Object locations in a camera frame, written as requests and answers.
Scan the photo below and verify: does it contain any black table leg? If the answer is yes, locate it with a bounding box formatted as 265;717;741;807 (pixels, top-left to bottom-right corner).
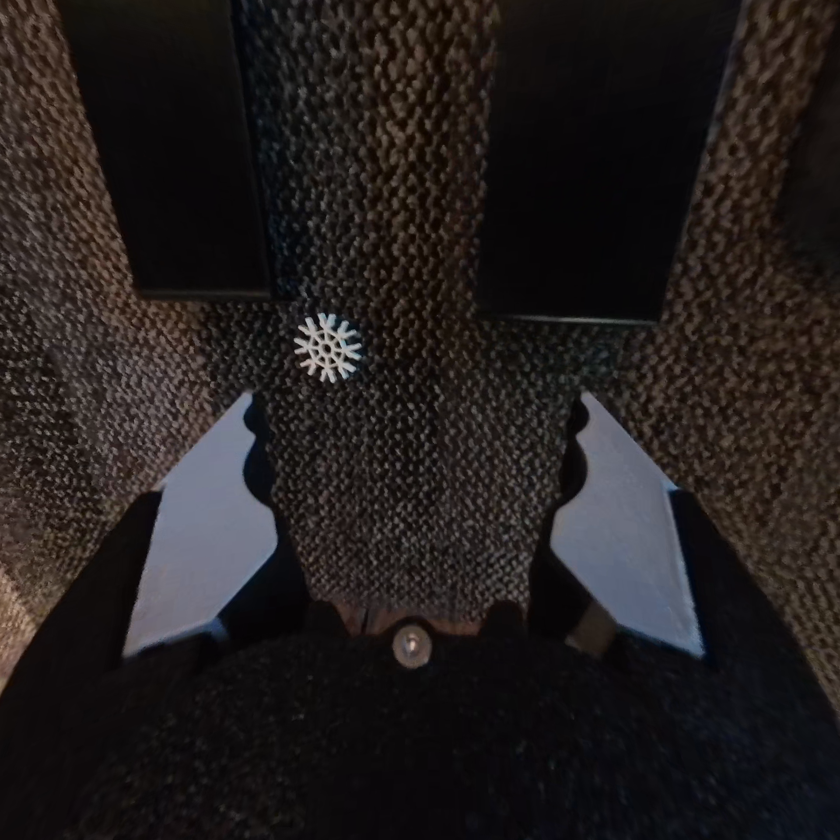
476;0;744;325
58;0;274;303

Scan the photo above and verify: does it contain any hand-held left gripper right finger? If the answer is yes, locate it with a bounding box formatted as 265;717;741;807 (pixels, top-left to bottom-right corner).
537;392;707;659

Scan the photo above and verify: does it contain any white snowflake toy connector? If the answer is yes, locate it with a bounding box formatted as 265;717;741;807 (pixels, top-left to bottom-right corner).
293;312;364;384

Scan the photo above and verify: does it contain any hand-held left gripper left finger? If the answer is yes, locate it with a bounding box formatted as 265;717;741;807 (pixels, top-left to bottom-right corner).
121;392;291;659

